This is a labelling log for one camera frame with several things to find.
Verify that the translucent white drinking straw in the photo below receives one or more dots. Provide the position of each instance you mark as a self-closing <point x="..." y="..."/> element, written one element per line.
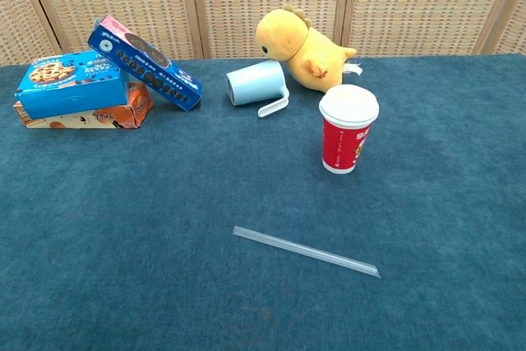
<point x="304" y="250"/>

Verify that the red cup with white lid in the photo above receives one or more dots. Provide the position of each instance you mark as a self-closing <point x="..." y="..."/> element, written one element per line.
<point x="345" y="137"/>

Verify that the light blue plastic mug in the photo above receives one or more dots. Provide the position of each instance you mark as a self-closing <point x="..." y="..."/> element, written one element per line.
<point x="255" y="81"/>

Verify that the yellow plush dinosaur toy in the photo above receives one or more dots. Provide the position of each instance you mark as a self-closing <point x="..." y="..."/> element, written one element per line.
<point x="304" y="51"/>

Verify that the blue carpet table mat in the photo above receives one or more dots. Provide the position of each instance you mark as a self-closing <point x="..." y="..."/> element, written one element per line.
<point x="164" y="223"/>

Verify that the orange cookie box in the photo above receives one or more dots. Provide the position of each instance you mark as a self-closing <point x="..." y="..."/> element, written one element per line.
<point x="123" y="114"/>

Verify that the dark blue Oreo box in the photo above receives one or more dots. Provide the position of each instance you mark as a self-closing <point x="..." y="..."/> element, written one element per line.
<point x="144" y="63"/>

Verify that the blue chocolate chip cookie box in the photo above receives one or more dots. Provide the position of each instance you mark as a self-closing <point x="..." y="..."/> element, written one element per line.
<point x="70" y="88"/>

